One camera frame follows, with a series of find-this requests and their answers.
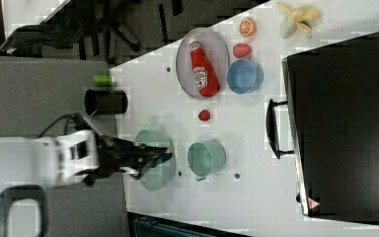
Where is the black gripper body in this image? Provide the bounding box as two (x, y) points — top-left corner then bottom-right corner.
(97, 135), (173, 180)

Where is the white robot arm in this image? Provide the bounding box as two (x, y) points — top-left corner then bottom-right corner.
(0, 130), (172, 191)

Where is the green oval colander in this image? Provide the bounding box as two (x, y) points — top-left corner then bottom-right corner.
(135, 129), (176, 192)

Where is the black cylindrical cup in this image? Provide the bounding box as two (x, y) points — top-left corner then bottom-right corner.
(84, 90), (128, 116)

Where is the green bottle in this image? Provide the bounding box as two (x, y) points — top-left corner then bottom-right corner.
(93, 75), (115, 87)

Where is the small red toy strawberry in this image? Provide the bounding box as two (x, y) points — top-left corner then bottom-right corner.
(198, 110), (211, 121)

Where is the red plush ketchup bottle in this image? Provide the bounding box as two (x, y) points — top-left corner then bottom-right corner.
(189, 39), (220, 98)

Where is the grey round plate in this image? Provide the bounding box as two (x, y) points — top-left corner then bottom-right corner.
(176, 28), (229, 100)

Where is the blue bowl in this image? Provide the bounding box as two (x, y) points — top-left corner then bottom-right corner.
(226, 58), (264, 95)

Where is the pink toy strawberry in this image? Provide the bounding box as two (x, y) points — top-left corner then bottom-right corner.
(233, 43), (252, 58)

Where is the orange half toy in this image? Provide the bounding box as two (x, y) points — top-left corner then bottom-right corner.
(239, 18), (257, 38)

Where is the peeled toy banana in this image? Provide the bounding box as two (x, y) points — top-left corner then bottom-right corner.
(276, 2), (321, 40)

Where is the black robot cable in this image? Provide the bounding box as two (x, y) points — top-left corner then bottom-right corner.
(38, 113), (90, 139)

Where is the blue metal frame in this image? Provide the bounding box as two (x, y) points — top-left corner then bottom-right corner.
(127, 212), (248, 237)

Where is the green cup with handle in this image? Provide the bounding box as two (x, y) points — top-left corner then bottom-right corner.
(187, 139), (226, 182)

